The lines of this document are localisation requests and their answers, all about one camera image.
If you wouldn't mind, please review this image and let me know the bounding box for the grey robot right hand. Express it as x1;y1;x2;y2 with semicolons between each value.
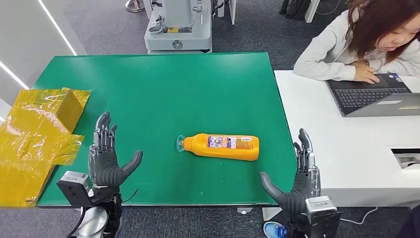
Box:
260;128;321;218

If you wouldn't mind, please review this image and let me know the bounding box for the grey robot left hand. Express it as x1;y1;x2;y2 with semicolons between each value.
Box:
88;112;144;189

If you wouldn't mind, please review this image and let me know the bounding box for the orange plastic bottle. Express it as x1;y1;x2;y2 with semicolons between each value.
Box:
176;133;260;162

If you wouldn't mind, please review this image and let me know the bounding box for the white table foot plate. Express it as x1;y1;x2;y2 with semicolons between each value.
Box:
262;207;283;222

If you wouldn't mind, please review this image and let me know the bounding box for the blue shoe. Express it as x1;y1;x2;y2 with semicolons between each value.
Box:
263;221;288;238

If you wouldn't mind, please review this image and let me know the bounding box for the white desk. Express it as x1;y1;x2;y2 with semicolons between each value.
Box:
274;69;420;208

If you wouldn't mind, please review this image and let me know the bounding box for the yellow taped cardboard box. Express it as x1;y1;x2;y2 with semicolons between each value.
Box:
0;87;92;208

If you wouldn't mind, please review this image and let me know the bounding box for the green table mat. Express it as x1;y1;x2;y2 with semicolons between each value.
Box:
33;52;298;207

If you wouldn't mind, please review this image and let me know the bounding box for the dark grey laptop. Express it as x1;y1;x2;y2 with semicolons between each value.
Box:
325;72;420;118

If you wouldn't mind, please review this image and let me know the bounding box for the person's right hand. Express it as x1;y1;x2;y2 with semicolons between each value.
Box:
354;66;380;84

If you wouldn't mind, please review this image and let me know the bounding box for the person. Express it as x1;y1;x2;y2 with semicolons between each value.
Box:
293;0;420;84

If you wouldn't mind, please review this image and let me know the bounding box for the grey machine base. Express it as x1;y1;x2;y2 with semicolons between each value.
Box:
144;0;214;54

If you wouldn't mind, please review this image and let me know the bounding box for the chrome round stand base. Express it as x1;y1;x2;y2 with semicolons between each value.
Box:
125;0;146;13

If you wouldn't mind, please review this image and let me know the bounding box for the white furniture leg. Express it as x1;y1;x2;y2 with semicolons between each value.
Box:
304;0;320;24

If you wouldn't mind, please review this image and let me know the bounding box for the black chair base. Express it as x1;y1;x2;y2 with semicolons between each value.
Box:
279;0;311;21

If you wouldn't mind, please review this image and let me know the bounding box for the white upright panel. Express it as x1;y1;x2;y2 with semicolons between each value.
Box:
216;0;237;25

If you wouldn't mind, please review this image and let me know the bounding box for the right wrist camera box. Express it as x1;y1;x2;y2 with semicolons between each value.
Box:
305;196;341;238

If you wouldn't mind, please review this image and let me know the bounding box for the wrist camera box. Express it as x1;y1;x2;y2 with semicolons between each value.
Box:
305;196;341;238
56;171;94;208

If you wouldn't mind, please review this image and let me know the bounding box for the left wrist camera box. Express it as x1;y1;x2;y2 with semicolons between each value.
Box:
56;171;94;208

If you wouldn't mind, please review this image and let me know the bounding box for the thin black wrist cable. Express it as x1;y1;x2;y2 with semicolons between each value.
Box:
122;188;139;203

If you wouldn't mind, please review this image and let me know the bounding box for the white floor cable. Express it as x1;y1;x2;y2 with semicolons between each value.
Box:
339;207;378;226

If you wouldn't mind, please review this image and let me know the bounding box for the grey desk cable tray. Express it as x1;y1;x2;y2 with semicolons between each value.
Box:
390;148;420;170

